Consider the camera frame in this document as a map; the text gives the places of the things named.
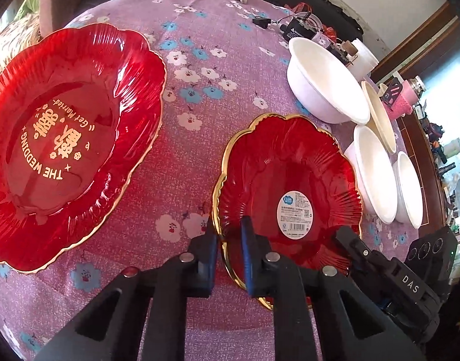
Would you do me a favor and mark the white paper bowl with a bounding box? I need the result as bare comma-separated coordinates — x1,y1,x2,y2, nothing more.
361,81,397,154
344,125,398,224
287,38,370,125
393,151,423,230

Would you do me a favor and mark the small red gold-rimmed plate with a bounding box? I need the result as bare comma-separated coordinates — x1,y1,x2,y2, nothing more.
211,113,363,288

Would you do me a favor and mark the dark wooden cabinet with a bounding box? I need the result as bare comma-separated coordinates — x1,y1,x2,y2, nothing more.
397,114,446,236

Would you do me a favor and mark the black phone stand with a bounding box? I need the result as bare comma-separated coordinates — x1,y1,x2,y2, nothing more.
380,77,403,110

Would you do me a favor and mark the pink knit-sleeved thermos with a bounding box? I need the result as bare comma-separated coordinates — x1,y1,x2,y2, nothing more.
378,76,426,121

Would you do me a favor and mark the large red wedding plate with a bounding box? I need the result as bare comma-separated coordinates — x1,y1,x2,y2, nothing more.
0,24,167,274

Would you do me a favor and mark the white plastic jar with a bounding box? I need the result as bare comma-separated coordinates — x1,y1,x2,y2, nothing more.
347,38,379,82

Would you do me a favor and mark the black cylindrical motor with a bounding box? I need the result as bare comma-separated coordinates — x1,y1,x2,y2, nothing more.
327,41,358,65

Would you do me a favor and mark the purple floral tablecloth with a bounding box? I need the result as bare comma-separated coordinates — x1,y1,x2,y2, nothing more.
0,0,422,361

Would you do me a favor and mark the red plastic bag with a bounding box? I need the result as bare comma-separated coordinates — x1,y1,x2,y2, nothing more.
290,2,337,42

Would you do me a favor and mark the small black adapter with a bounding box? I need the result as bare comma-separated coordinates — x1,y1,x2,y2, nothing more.
252,16,271,29

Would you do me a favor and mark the floral patterned blanket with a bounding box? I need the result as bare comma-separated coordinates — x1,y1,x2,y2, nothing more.
0,13,42,72

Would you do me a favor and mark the green cushion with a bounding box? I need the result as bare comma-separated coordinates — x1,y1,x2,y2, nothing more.
14,0,40,20

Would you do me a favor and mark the black motor with wires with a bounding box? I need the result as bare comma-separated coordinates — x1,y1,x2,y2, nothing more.
279,12,328,42

